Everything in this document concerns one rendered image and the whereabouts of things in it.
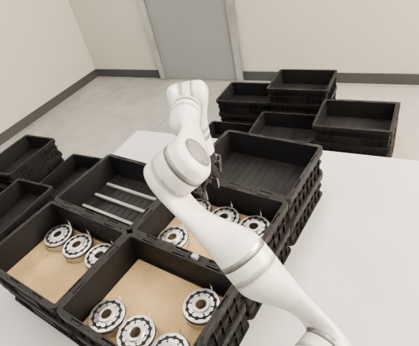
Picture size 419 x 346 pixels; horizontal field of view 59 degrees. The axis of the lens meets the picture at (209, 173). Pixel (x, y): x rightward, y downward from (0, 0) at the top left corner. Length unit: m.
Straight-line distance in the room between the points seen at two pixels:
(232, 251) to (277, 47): 3.35
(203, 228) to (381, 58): 3.22
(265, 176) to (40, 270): 0.84
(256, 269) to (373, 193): 0.94
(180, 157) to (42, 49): 4.26
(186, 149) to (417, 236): 0.96
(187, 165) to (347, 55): 3.23
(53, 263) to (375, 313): 1.01
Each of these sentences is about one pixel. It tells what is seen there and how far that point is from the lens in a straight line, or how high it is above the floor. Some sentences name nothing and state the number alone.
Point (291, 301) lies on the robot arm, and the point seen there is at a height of 1.13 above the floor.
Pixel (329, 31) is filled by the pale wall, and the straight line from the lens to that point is 3.70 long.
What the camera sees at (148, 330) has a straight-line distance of 1.04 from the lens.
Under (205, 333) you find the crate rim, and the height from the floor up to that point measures 0.93.
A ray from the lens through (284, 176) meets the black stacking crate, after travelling 1.39.
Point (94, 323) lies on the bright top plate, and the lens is 1.12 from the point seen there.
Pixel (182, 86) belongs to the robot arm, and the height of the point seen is 1.35.
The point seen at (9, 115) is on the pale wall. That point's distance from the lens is 4.53.
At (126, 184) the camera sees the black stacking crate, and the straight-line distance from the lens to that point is 1.55.
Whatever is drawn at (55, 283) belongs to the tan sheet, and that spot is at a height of 0.83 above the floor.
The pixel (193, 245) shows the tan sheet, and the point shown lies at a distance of 1.21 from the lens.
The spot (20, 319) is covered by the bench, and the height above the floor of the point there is 0.70.
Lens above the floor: 1.71
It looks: 37 degrees down
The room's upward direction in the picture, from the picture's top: 14 degrees counter-clockwise
